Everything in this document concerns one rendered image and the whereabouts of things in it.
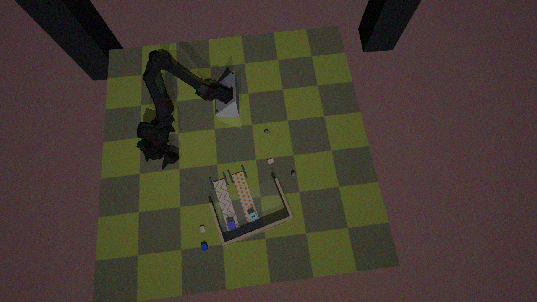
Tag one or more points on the beige strip with orange dots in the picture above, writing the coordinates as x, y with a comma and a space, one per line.
240, 182

